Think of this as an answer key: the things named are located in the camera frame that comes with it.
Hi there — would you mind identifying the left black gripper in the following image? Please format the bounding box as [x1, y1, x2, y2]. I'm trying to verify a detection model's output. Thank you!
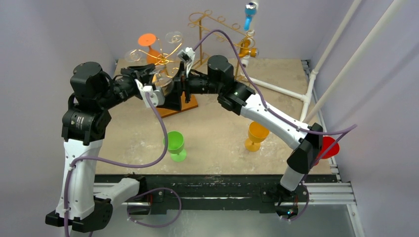
[96, 62, 155, 110]

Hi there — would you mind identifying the orange plastic goblet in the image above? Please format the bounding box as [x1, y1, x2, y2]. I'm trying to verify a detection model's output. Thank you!
[137, 33, 162, 65]

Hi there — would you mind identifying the tall clear flute glass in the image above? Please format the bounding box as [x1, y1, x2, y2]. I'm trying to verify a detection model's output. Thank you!
[124, 49, 143, 63]

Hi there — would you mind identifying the gold scroll glass rack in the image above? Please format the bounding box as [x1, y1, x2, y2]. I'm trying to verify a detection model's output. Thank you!
[129, 36, 200, 119]

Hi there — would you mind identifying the clear glass front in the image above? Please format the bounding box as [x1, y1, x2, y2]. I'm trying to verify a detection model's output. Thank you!
[165, 31, 183, 44]

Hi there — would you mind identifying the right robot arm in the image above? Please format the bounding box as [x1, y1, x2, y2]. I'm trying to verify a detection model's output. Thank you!
[156, 55, 323, 201]

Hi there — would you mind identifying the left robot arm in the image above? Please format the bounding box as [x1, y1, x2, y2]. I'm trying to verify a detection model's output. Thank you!
[45, 62, 155, 236]

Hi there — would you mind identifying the green plastic goblet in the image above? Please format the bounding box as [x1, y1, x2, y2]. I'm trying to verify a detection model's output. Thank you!
[168, 131, 187, 162]

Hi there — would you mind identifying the orange pipe fitting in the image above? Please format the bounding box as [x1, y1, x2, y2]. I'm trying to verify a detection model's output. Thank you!
[237, 37, 259, 59]

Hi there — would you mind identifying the yellow goblet front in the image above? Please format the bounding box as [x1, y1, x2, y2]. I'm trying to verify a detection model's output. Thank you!
[245, 121, 270, 152]

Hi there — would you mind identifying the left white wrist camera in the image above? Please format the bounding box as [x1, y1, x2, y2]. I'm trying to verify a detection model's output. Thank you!
[134, 79, 165, 108]

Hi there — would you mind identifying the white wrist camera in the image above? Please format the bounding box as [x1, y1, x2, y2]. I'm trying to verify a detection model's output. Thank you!
[134, 79, 165, 108]
[177, 47, 196, 77]

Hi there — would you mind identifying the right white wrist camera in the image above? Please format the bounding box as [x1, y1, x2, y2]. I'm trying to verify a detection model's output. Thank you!
[177, 47, 196, 77]

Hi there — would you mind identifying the gold rectangular wire rack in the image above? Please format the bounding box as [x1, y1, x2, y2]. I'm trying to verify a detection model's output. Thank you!
[188, 10, 255, 66]

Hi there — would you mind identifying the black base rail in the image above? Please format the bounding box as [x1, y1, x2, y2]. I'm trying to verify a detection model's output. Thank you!
[68, 174, 357, 215]

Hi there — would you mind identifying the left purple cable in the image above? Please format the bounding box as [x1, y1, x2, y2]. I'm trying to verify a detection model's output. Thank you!
[63, 92, 182, 237]

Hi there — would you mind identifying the purple cable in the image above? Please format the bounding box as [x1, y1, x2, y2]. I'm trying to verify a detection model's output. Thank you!
[63, 92, 182, 237]
[193, 29, 358, 222]

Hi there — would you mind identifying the white pvc pipe frame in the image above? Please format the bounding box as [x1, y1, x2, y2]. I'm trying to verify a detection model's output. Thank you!
[240, 0, 408, 121]

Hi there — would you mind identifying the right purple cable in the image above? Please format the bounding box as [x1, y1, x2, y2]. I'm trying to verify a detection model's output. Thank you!
[193, 29, 358, 222]

